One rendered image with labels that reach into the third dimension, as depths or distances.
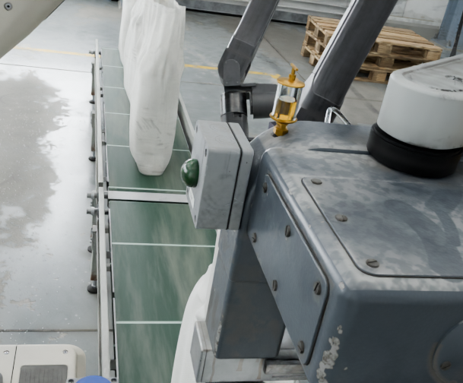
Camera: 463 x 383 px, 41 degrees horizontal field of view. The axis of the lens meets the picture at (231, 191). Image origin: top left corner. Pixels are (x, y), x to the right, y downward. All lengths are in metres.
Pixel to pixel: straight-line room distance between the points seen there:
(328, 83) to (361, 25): 0.09
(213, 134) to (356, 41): 0.37
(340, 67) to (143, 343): 1.10
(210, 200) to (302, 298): 0.17
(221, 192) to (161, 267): 1.49
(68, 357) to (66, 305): 0.62
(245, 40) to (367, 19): 0.44
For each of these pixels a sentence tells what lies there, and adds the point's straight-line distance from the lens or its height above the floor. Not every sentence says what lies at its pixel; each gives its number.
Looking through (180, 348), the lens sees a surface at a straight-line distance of 1.37.
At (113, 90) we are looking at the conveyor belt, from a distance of 3.64.
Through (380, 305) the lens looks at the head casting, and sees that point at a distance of 0.42.
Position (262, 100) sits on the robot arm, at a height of 1.16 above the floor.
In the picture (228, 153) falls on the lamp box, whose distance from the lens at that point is 0.58.
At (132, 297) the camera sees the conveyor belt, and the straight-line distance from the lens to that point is 1.93.
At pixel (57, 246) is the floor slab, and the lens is 2.83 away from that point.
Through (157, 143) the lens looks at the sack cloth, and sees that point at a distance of 2.63.
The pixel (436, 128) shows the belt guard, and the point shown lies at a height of 1.39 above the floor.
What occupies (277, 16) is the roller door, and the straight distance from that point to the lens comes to 8.50.
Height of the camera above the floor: 1.55
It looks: 26 degrees down
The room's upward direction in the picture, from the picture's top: 11 degrees clockwise
